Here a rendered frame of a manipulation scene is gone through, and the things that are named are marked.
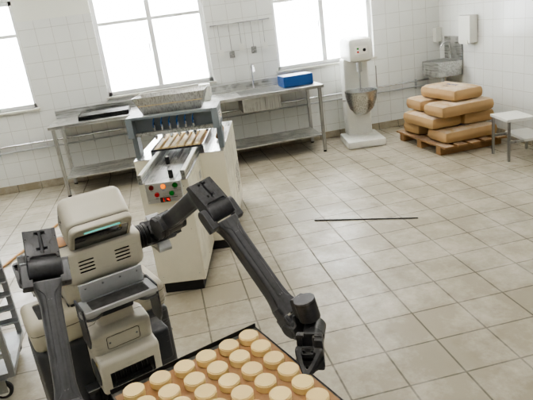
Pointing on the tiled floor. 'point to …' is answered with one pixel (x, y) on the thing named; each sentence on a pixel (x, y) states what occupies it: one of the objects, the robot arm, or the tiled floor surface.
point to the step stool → (511, 130)
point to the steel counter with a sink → (269, 86)
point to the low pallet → (449, 144)
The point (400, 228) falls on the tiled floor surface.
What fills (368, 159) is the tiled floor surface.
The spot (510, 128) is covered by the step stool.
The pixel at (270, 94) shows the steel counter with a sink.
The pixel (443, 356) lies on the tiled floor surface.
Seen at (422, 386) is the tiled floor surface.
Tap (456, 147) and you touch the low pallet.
